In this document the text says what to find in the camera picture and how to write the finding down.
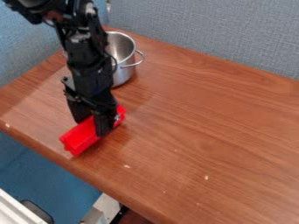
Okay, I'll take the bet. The white radiator panel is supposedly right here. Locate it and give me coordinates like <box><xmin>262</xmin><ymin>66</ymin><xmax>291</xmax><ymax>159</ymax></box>
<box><xmin>0</xmin><ymin>188</ymin><xmax>48</xmax><ymax>224</ymax></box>

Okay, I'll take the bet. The metal pot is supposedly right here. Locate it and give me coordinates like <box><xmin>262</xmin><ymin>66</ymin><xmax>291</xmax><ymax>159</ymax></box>
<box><xmin>106</xmin><ymin>31</ymin><xmax>145</xmax><ymax>88</ymax></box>

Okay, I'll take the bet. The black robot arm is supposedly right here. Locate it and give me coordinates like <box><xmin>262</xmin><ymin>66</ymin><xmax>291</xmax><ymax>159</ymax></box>
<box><xmin>2</xmin><ymin>0</ymin><xmax>117</xmax><ymax>137</ymax></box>

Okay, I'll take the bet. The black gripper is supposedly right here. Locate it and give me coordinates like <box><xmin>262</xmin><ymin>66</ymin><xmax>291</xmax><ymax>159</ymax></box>
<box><xmin>61</xmin><ymin>58</ymin><xmax>117</xmax><ymax>137</ymax></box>

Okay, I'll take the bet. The red plastic block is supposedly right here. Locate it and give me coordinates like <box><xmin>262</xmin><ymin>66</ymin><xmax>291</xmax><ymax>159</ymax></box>
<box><xmin>58</xmin><ymin>104</ymin><xmax>128</xmax><ymax>158</ymax></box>

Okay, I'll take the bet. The white table leg bracket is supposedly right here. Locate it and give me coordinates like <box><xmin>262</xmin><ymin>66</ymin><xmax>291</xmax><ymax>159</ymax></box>
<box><xmin>78</xmin><ymin>193</ymin><xmax>120</xmax><ymax>224</ymax></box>

